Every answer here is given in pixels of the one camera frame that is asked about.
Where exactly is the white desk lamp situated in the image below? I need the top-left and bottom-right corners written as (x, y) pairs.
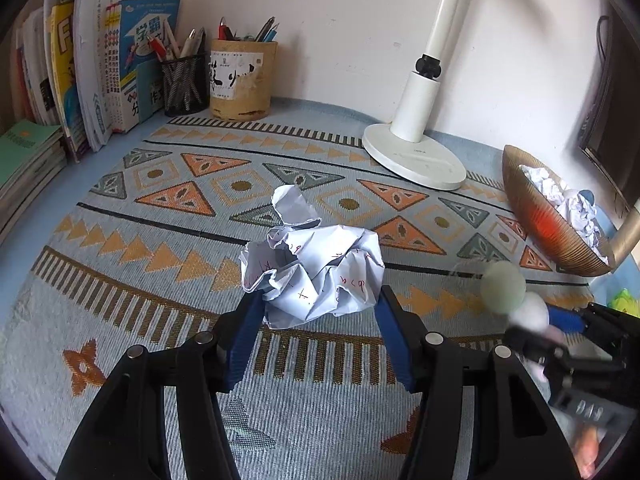
top-left (362, 0), bottom-right (466, 191)

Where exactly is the green plastic package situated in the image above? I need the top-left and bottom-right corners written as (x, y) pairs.
top-left (608, 288), bottom-right (640, 318)

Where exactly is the pastel dango plush skewer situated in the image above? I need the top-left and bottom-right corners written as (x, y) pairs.
top-left (480, 261), bottom-right (565, 344)

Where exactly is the patterned blue woven mat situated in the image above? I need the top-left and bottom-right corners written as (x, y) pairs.
top-left (1, 110), bottom-right (593, 479)

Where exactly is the green notebook stack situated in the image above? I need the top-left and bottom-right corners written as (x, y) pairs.
top-left (0, 119), bottom-right (67, 242)

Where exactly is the paper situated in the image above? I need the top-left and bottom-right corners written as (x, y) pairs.
top-left (556, 188), bottom-right (603, 258)

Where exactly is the tall white workbook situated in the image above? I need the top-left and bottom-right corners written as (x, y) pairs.
top-left (71, 0), bottom-right (177, 154)

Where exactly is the tan cylindrical pen holder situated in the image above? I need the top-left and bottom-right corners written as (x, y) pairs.
top-left (209, 16), bottom-right (279, 122)

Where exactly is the dark monitor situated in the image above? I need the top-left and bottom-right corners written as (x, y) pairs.
top-left (579, 13), bottom-right (639, 207)

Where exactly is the blue cover book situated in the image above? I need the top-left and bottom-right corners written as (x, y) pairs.
top-left (105, 0), bottom-right (180, 133)

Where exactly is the paper ball back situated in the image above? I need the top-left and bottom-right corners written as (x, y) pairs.
top-left (240, 185), bottom-right (385, 330)

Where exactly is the black mesh pen holder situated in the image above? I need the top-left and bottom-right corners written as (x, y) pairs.
top-left (148, 28), bottom-right (209, 117)

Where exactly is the crumpled paper ball in bowl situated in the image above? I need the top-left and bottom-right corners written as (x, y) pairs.
top-left (520, 165), bottom-right (566, 207)

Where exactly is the person's right hand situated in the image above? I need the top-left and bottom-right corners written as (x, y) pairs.
top-left (573, 425), bottom-right (605, 479)

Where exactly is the gold ribbed bowl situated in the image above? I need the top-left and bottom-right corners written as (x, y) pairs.
top-left (502, 144), bottom-right (612, 278)

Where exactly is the yellow cover book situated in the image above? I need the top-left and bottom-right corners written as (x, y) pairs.
top-left (43, 0), bottom-right (89, 162)

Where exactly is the paper ball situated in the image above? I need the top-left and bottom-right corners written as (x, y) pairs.
top-left (520, 165), bottom-right (566, 207)
top-left (240, 185), bottom-right (385, 330)

